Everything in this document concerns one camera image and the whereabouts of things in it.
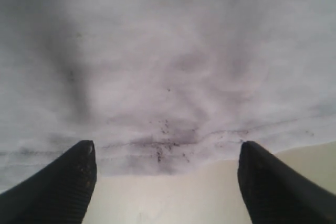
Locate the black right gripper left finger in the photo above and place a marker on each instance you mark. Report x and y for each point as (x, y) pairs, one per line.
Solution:
(59, 193)

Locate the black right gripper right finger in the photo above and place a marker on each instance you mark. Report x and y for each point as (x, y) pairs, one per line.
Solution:
(275, 193)

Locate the white t-shirt red print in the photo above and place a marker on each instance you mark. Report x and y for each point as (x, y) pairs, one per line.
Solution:
(162, 86)

